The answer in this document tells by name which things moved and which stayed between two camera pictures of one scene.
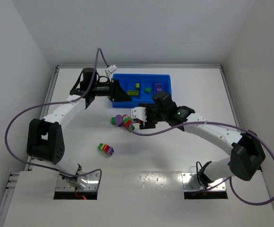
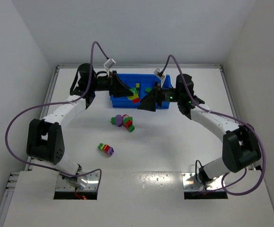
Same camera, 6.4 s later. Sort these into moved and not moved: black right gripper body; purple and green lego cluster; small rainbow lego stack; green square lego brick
Moved: black right gripper body
Not moved: green square lego brick; purple and green lego cluster; small rainbow lego stack
